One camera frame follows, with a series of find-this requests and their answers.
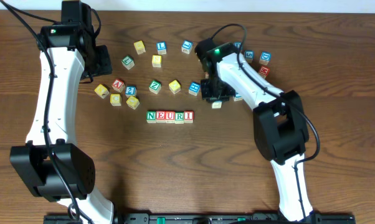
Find yellow block far left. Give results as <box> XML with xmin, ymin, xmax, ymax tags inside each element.
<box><xmin>94</xmin><ymin>84</ymin><xmax>110</xmax><ymax>99</ymax></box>

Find red E letter block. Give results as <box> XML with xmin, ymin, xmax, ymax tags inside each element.
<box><xmin>156</xmin><ymin>111</ymin><xmax>166</xmax><ymax>123</ymax></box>

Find red I block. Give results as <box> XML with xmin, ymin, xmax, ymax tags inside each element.
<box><xmin>184</xmin><ymin>111</ymin><xmax>194</xmax><ymax>123</ymax></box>

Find red A letter block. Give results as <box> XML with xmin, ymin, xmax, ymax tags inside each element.
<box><xmin>112</xmin><ymin>79</ymin><xmax>125</xmax><ymax>93</ymax></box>

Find green R letter block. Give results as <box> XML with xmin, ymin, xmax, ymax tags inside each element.
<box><xmin>175</xmin><ymin>112</ymin><xmax>184</xmax><ymax>124</ymax></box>

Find blue 5 number block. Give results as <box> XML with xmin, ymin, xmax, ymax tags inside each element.
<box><xmin>244</xmin><ymin>50</ymin><xmax>254</xmax><ymax>63</ymax></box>

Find red M letter block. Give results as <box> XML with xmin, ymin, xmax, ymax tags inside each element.
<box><xmin>258</xmin><ymin>65</ymin><xmax>270</xmax><ymax>79</ymax></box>

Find blue D block upper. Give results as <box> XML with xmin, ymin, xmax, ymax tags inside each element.
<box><xmin>234</xmin><ymin>42</ymin><xmax>241</xmax><ymax>50</ymax></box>

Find yellow C letter block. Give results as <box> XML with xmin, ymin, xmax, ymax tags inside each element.
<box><xmin>110</xmin><ymin>93</ymin><xmax>121</xmax><ymax>106</ymax></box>

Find green L letter block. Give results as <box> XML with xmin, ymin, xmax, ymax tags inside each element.
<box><xmin>121</xmin><ymin>55</ymin><xmax>135</xmax><ymax>70</ymax></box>

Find red U letter block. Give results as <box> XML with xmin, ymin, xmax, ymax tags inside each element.
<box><xmin>165</xmin><ymin>111</ymin><xmax>176</xmax><ymax>123</ymax></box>

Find blue D block right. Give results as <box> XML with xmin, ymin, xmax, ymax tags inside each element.
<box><xmin>259</xmin><ymin>52</ymin><xmax>272</xmax><ymax>65</ymax></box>

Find yellow block top left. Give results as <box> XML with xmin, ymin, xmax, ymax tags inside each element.
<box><xmin>133</xmin><ymin>40</ymin><xmax>146</xmax><ymax>55</ymax></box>

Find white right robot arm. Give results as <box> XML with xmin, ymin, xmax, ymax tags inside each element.
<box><xmin>194</xmin><ymin>39</ymin><xmax>313</xmax><ymax>222</ymax></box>

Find blue T letter block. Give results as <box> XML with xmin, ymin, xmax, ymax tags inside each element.
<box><xmin>233</xmin><ymin>93</ymin><xmax>243</xmax><ymax>101</ymax></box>

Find green Z letter block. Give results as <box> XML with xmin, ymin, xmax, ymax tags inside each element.
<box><xmin>149</xmin><ymin>80</ymin><xmax>161</xmax><ymax>95</ymax></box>

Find yellow block beside Z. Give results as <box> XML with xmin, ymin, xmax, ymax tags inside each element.
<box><xmin>168</xmin><ymin>80</ymin><xmax>181</xmax><ymax>95</ymax></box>

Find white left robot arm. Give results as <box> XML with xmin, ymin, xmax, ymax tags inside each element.
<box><xmin>10</xmin><ymin>23</ymin><xmax>119</xmax><ymax>223</ymax></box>

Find blue 2 number block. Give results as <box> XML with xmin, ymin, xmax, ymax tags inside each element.
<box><xmin>125</xmin><ymin>86</ymin><xmax>137</xmax><ymax>98</ymax></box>

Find blue d block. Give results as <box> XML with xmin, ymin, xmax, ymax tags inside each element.
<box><xmin>234</xmin><ymin>42</ymin><xmax>241</xmax><ymax>50</ymax></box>
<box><xmin>259</xmin><ymin>52</ymin><xmax>272</xmax><ymax>65</ymax></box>

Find blue H letter block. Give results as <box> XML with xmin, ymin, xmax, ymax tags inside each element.
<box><xmin>188</xmin><ymin>82</ymin><xmax>201</xmax><ymax>96</ymax></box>

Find blue L block tilted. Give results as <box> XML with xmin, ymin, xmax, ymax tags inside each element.
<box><xmin>181</xmin><ymin>40</ymin><xmax>193</xmax><ymax>54</ymax></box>

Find yellow S letter block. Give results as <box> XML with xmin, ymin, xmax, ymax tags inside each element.
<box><xmin>151</xmin><ymin>55</ymin><xmax>162</xmax><ymax>68</ymax></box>

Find blue P letter block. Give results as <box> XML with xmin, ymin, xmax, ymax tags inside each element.
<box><xmin>212</xmin><ymin>101</ymin><xmax>222</xmax><ymax>109</ymax></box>

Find yellow O letter block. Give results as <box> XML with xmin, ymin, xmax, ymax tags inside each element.
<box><xmin>126</xmin><ymin>96</ymin><xmax>140</xmax><ymax>110</ymax></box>

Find green N letter block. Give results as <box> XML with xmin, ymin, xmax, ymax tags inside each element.
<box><xmin>146</xmin><ymin>111</ymin><xmax>156</xmax><ymax>123</ymax></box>

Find blue L block upright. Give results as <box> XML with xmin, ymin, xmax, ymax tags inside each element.
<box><xmin>156</xmin><ymin>42</ymin><xmax>167</xmax><ymax>55</ymax></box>

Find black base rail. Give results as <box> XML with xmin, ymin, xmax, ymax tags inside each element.
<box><xmin>43</xmin><ymin>211</ymin><xmax>356</xmax><ymax>224</ymax></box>

